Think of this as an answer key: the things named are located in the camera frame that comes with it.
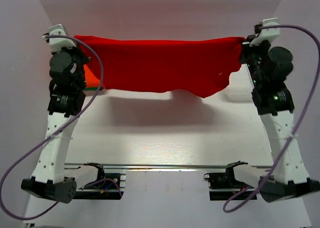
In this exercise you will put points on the red t shirt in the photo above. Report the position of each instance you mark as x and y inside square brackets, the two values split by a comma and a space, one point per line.
[202, 67]

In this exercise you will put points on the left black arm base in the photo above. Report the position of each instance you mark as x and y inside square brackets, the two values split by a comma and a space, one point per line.
[107, 186]

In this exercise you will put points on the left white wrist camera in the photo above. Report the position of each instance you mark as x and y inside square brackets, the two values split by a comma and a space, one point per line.
[56, 38]

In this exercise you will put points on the aluminium table edge rail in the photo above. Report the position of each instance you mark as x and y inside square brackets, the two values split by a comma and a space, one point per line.
[161, 166]

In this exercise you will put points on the orange folded t shirt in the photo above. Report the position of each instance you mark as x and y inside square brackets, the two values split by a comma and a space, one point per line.
[91, 79]

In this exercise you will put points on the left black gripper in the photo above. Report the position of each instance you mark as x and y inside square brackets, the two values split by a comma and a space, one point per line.
[75, 51]

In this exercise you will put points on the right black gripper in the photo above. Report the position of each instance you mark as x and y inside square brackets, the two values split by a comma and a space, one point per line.
[247, 49]

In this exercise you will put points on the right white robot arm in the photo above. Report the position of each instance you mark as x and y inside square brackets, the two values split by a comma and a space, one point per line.
[289, 178]

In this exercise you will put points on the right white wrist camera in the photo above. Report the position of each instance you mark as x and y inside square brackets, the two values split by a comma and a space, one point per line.
[265, 34]

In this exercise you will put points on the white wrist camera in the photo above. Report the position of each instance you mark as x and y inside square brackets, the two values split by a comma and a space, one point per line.
[265, 34]
[56, 38]

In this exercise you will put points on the white plastic mesh basket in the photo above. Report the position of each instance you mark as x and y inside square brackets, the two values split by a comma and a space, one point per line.
[240, 86]

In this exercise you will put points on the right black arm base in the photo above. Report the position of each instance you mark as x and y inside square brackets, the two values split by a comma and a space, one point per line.
[223, 185]

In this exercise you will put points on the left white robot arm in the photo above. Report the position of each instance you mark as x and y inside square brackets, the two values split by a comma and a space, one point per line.
[48, 180]

